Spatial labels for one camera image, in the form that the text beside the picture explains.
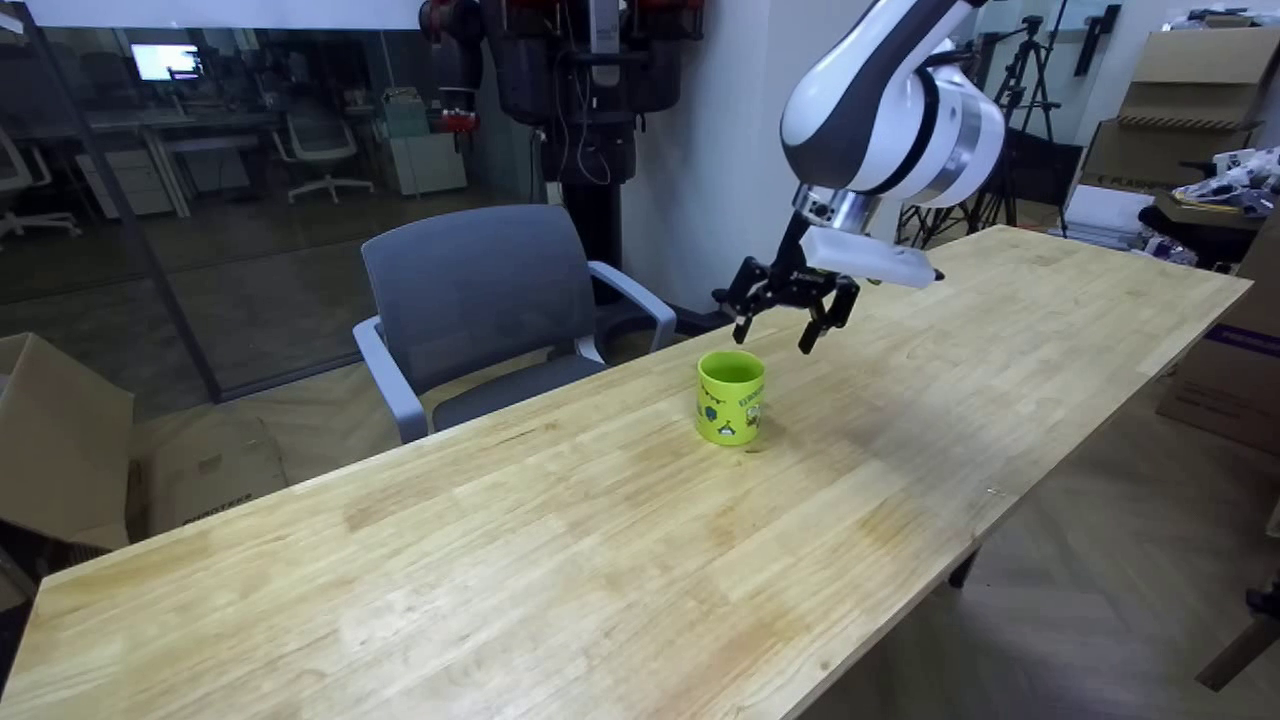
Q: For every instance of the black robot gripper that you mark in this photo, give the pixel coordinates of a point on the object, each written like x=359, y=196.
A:
x=789, y=281

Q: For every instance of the yellow-green plastic mug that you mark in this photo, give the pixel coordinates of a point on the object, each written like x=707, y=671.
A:
x=729, y=397

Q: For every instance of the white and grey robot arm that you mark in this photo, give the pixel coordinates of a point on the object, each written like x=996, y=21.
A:
x=884, y=115

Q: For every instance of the grey office chair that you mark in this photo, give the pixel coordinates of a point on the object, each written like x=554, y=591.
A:
x=480, y=310

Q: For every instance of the tan cardboard box stack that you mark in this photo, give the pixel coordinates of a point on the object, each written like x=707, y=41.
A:
x=1194, y=93

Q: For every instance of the white office chair behind glass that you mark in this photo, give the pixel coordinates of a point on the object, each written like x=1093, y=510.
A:
x=320, y=141

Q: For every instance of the computer monitor behind glass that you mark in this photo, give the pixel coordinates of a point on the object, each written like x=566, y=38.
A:
x=166, y=61

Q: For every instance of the brown cardboard box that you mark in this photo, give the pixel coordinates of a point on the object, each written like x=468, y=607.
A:
x=62, y=445

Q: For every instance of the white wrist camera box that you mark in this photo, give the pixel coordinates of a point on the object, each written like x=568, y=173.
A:
x=867, y=258

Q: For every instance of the black camera tripod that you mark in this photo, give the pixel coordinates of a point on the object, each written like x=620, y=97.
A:
x=1023, y=97

